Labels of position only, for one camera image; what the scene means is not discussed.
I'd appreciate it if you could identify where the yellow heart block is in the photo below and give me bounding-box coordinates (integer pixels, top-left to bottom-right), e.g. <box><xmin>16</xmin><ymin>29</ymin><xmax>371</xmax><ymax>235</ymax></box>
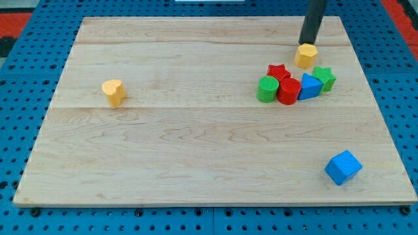
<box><xmin>101</xmin><ymin>79</ymin><xmax>126</xmax><ymax>107</ymax></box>

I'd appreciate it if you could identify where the red star block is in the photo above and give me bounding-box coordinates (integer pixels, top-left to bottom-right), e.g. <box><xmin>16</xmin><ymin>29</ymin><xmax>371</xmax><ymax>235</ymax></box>
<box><xmin>266</xmin><ymin>64</ymin><xmax>291</xmax><ymax>82</ymax></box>

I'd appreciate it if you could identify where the yellow hexagon block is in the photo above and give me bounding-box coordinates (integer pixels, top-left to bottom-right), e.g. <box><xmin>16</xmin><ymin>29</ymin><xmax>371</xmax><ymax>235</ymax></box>
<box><xmin>294</xmin><ymin>43</ymin><xmax>318</xmax><ymax>69</ymax></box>

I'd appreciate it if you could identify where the red cylinder block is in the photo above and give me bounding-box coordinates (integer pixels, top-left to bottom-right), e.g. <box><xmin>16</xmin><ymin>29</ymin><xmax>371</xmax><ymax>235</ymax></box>
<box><xmin>277</xmin><ymin>78</ymin><xmax>302</xmax><ymax>105</ymax></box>

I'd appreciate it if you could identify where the blue triangle block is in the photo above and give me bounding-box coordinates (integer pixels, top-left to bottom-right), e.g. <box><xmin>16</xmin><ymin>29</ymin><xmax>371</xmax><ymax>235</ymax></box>
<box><xmin>298</xmin><ymin>73</ymin><xmax>323</xmax><ymax>101</ymax></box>

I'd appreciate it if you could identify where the light wooden board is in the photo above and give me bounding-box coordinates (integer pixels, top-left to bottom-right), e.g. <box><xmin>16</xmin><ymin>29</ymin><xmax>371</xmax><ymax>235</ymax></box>
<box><xmin>14</xmin><ymin>16</ymin><xmax>417</xmax><ymax>208</ymax></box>

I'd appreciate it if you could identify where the blue cube block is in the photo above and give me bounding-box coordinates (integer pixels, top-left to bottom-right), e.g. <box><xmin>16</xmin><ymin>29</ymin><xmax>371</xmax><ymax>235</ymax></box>
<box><xmin>325</xmin><ymin>150</ymin><xmax>362</xmax><ymax>186</ymax></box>

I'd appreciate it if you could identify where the green star block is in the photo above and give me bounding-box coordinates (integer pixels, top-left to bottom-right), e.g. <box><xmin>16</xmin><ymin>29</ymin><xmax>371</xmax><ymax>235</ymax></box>
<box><xmin>312</xmin><ymin>67</ymin><xmax>336</xmax><ymax>94</ymax></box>

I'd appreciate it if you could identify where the green cylinder block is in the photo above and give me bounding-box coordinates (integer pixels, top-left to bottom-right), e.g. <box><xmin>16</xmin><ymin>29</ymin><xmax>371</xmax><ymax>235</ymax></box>
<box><xmin>256</xmin><ymin>76</ymin><xmax>279</xmax><ymax>102</ymax></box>

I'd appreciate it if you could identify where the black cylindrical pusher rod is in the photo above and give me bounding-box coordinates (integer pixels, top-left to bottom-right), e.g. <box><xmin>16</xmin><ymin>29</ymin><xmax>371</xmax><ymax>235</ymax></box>
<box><xmin>298</xmin><ymin>0</ymin><xmax>328</xmax><ymax>45</ymax></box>

